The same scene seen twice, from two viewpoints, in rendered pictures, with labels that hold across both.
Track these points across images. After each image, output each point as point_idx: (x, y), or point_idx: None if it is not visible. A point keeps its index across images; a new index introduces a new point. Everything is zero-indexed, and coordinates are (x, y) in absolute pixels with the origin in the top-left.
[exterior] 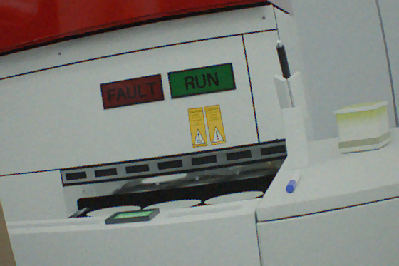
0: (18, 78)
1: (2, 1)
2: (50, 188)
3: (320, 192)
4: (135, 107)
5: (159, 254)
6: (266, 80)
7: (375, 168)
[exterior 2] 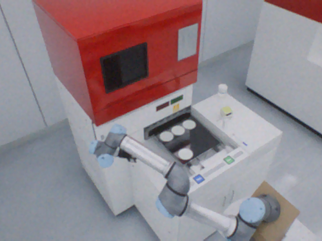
0: (134, 111)
1: (136, 96)
2: (140, 133)
3: (254, 146)
4: (162, 109)
5: (237, 165)
6: (188, 95)
7: (249, 133)
